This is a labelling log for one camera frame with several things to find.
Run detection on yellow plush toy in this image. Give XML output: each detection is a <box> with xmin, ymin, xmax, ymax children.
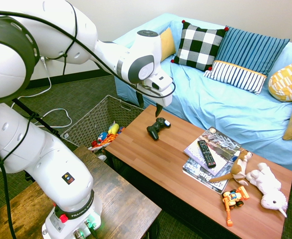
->
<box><xmin>108</xmin><ymin>120</ymin><xmax>120</xmax><ymax>135</ymax></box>

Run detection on magazine with snowy cover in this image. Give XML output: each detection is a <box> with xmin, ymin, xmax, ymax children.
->
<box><xmin>183</xmin><ymin>126</ymin><xmax>242</xmax><ymax>176</ymax></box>

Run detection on black gamepad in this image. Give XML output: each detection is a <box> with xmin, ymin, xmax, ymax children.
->
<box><xmin>146</xmin><ymin>117</ymin><xmax>172</xmax><ymax>141</ymax></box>

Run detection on light blue covered sofa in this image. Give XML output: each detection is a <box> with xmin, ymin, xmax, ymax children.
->
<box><xmin>113</xmin><ymin>13</ymin><xmax>292</xmax><ymax>190</ymax></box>

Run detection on blue red plush toy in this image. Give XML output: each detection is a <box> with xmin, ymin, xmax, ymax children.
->
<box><xmin>97</xmin><ymin>131</ymin><xmax>109</xmax><ymax>143</ymax></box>

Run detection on orange toy excavator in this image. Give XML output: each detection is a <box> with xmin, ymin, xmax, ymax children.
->
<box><xmin>221</xmin><ymin>186</ymin><xmax>250</xmax><ymax>227</ymax></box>

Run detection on business magazine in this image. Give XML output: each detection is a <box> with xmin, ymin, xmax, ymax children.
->
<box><xmin>181</xmin><ymin>156</ymin><xmax>230</xmax><ymax>195</ymax></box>

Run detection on white floor cable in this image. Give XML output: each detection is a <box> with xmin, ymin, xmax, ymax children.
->
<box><xmin>11</xmin><ymin>56</ymin><xmax>73</xmax><ymax>129</ymax></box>

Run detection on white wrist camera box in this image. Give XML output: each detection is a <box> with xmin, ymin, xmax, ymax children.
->
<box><xmin>145</xmin><ymin>70</ymin><xmax>173</xmax><ymax>92</ymax></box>

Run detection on brown kangaroo plush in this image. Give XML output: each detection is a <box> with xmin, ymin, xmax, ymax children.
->
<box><xmin>208</xmin><ymin>149</ymin><xmax>254</xmax><ymax>187</ymax></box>

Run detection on white unicorn plush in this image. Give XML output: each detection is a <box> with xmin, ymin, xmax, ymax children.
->
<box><xmin>245</xmin><ymin>162</ymin><xmax>289</xmax><ymax>218</ymax></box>

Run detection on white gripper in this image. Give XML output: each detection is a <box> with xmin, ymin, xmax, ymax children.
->
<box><xmin>136</xmin><ymin>83</ymin><xmax>174</xmax><ymax>118</ymax></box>

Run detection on black white checked pillow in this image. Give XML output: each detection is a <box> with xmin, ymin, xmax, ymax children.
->
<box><xmin>170</xmin><ymin>19</ymin><xmax>230</xmax><ymax>72</ymax></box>

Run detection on yellow white patterned pillow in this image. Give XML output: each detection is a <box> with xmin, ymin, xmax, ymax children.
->
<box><xmin>268</xmin><ymin>58</ymin><xmax>292</xmax><ymax>103</ymax></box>

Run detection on plain mustard yellow pillow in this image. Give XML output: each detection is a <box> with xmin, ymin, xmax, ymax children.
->
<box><xmin>159</xmin><ymin>27</ymin><xmax>177</xmax><ymax>63</ymax></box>

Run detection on blue striped pillow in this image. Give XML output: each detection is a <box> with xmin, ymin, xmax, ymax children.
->
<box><xmin>202</xmin><ymin>25</ymin><xmax>291</xmax><ymax>96</ymax></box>

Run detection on colourful toys in basket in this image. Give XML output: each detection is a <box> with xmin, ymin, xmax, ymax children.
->
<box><xmin>88</xmin><ymin>126</ymin><xmax>126</xmax><ymax>153</ymax></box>

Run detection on black TV remote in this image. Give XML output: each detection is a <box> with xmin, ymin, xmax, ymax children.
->
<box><xmin>197</xmin><ymin>139</ymin><xmax>217</xmax><ymax>168</ymax></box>

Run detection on reddish wooden coffee table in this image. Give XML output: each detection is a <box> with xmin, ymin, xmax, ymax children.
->
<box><xmin>104</xmin><ymin>104</ymin><xmax>292</xmax><ymax>239</ymax></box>

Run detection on grey woven basket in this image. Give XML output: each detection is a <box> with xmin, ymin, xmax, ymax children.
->
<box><xmin>60</xmin><ymin>94</ymin><xmax>145</xmax><ymax>162</ymax></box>

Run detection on dark rustic wooden table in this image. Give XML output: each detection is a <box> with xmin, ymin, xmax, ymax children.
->
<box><xmin>0</xmin><ymin>145</ymin><xmax>162</xmax><ymax>239</ymax></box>

